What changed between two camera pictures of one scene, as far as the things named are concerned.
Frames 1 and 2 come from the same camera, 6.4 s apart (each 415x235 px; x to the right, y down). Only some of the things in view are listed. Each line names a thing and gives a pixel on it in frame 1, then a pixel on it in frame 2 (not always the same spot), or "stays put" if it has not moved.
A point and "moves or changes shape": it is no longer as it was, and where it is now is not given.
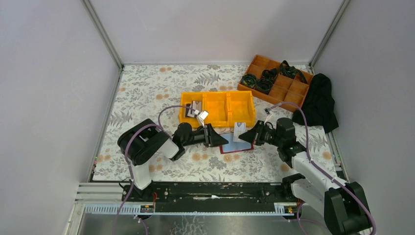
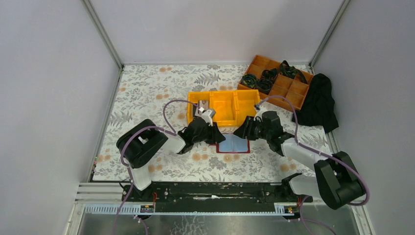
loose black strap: [291, 72] stays put
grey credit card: [196, 105] moves or changes shape
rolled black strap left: [248, 80] stays put
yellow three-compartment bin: [225, 108] moves or changes shape
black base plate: [208, 197] stays put
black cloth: [319, 106] stays put
